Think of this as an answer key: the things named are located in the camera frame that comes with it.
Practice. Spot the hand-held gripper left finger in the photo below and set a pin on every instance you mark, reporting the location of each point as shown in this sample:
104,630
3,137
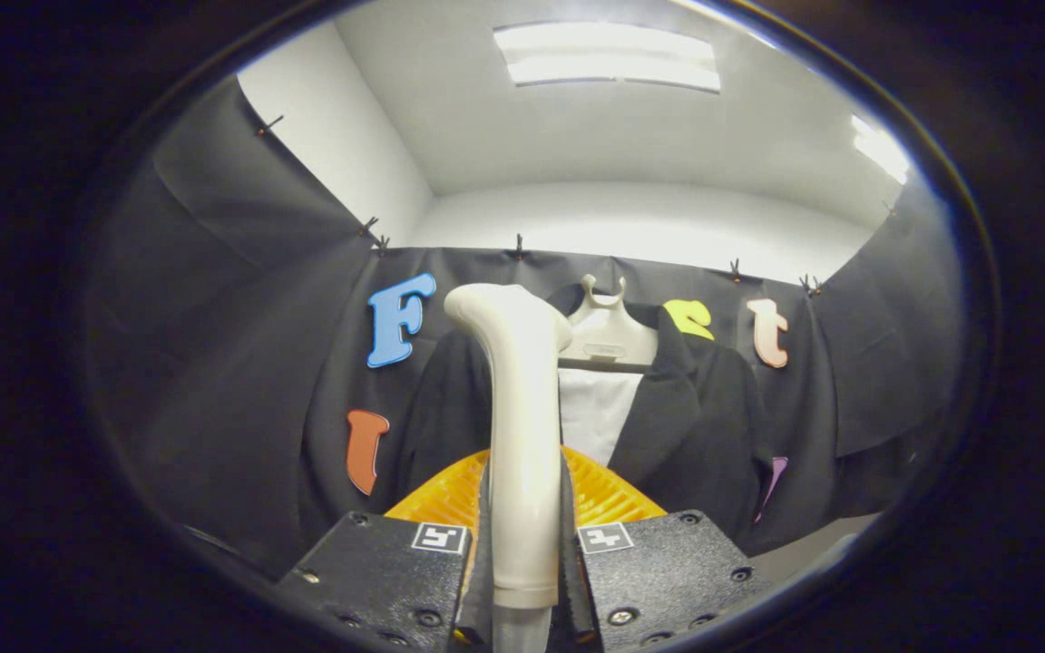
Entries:
377,571

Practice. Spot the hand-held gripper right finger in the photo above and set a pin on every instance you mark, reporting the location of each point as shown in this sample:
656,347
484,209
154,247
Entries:
668,571

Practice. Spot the black suit jacket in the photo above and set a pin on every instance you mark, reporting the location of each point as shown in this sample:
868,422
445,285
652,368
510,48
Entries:
695,426

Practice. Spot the white garment steamer head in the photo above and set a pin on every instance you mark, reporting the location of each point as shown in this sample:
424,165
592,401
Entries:
522,453

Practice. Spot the grey cabinet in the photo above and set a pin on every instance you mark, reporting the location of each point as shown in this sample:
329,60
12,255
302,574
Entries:
804,549

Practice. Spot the black backdrop cloth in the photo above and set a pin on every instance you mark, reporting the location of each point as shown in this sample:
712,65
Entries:
241,345

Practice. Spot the small ceiling light panel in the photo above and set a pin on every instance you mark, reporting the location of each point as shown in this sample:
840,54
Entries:
883,150

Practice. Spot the large ceiling light panel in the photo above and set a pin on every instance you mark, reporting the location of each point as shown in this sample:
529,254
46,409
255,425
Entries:
609,54

